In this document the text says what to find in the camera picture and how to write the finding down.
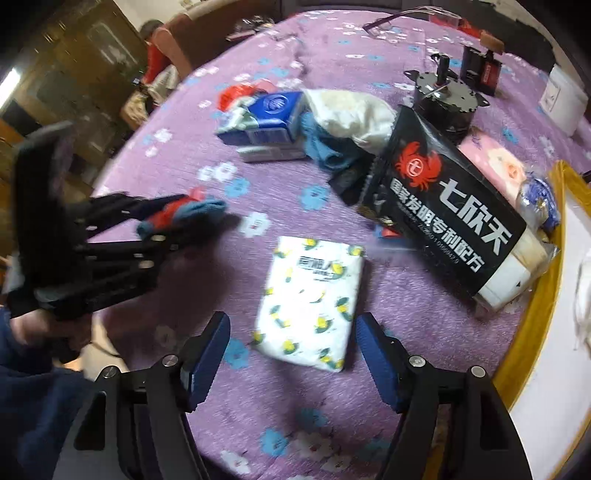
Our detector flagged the white plastic jar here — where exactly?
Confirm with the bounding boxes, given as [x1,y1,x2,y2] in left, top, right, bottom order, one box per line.
[538,65,587,137]

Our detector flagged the blue and white plastic bag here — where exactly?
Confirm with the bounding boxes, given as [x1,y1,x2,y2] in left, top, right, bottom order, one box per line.
[519,168,561,234]

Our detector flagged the red and black transformer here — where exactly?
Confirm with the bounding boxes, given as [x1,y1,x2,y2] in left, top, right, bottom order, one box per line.
[459,44,504,97]

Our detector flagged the plain white cloth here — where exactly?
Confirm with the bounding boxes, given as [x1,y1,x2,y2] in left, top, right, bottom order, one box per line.
[570,251,591,365]

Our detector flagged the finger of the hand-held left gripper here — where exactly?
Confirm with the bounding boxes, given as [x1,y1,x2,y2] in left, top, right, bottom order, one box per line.
[46,231,185,321]
[85,191,190,232]

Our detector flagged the pink printed tissue pack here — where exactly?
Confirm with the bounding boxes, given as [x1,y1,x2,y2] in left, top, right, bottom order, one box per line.
[457,129,527,204]

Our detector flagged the purple floral tablecloth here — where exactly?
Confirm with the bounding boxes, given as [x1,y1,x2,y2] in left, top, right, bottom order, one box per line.
[90,7,591,480]

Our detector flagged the dark wooden cabinet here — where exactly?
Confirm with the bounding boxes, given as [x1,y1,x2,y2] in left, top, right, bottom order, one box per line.
[0,0,153,195]

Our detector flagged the red plastic bag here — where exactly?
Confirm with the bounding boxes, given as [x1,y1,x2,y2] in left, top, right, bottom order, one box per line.
[217,83,259,112]

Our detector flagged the stained white cloth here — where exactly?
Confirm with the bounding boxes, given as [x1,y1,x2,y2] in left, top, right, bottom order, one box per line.
[302,88,398,153]

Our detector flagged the lemon-print white tissue pack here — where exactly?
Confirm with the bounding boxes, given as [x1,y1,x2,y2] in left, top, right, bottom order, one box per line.
[252,235,366,374]

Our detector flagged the blue tissue pack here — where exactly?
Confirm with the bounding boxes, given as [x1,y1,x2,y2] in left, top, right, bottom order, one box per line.
[216,90,308,148]

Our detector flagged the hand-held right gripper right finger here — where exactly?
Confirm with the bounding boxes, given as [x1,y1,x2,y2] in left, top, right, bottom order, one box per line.
[355,312,539,480]

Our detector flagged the black motor with metal plate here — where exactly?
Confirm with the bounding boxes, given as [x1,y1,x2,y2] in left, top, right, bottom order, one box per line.
[404,52,490,134]

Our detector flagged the person's left hand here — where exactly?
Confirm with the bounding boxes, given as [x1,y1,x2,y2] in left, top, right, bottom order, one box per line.
[9,316,95,360]

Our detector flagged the black crab-print packet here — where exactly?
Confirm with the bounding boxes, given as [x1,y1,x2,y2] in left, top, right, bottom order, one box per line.
[358,104,561,319]

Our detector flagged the eyeglasses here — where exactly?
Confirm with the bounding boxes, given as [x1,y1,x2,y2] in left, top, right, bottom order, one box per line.
[362,14,407,35]

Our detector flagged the brown wooden block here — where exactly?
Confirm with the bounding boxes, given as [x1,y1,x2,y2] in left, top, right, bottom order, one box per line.
[480,30,505,54]

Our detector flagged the clear plastic cup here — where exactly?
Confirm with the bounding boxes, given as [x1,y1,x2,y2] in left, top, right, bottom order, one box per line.
[402,6,462,24]

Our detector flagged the dark cloth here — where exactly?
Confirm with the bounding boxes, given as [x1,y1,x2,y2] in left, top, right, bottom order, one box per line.
[328,159,375,206]

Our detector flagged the blue towel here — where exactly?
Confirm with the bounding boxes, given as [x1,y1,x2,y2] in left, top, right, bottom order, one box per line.
[299,113,370,169]

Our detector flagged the yellow-rimmed white box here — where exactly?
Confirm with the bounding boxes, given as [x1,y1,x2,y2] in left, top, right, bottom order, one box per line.
[492,159,591,480]

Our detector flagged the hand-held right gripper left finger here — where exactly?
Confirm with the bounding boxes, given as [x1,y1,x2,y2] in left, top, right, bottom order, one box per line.
[53,311,232,480]

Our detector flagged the blue and red sock bundle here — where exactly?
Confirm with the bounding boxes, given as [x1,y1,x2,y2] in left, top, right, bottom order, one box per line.
[137,187,228,241]

